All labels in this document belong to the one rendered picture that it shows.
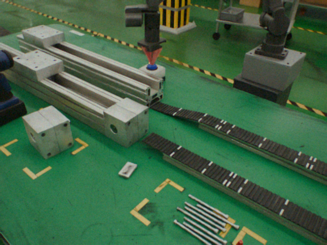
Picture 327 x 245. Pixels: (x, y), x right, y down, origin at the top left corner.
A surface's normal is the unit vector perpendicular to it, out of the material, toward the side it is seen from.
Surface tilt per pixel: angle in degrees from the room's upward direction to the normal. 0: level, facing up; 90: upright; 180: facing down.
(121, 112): 0
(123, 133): 90
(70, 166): 0
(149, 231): 0
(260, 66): 90
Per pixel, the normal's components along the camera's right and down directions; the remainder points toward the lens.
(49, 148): 0.70, 0.44
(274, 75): -0.64, 0.44
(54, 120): 0.02, -0.80
